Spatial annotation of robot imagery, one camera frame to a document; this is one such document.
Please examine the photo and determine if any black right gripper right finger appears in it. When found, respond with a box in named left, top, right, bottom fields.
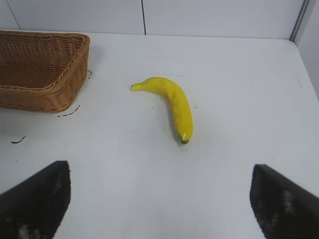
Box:
left=249, top=163, right=319, bottom=239

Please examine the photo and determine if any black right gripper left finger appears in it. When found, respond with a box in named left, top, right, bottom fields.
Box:
left=0, top=160, right=72, bottom=239

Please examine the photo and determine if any yellow banana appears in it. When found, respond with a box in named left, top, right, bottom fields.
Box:
left=131, top=76, right=194, bottom=145

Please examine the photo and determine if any brown woven wicker basket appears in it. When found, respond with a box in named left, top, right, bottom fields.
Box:
left=0, top=29, right=91, bottom=113

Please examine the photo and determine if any grey metal wall post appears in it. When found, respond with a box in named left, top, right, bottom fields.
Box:
left=289, top=0, right=310, bottom=42

